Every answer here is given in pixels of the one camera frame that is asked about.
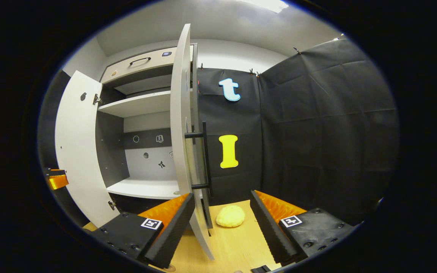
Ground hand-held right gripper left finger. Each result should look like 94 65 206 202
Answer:
90 193 196 270

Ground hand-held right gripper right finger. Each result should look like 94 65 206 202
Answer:
250 190 355 266

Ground white cabinet door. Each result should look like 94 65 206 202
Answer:
55 70 121 228
170 24 215 261

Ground white and grey cabinet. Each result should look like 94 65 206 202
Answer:
96 43 204 215

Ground white cabinet shelf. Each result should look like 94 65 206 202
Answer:
97 90 172 118

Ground beige cabinet drawer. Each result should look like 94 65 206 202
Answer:
100 46 194 85

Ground yellow lumpy round object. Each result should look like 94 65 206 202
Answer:
216 205 246 228

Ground black door handle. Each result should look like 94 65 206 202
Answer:
184 121 214 229

